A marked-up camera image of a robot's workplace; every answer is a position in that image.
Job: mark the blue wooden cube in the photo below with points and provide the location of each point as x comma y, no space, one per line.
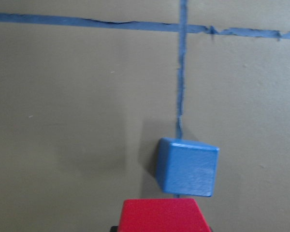
186,167

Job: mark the red wooden cube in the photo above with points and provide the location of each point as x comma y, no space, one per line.
162,215

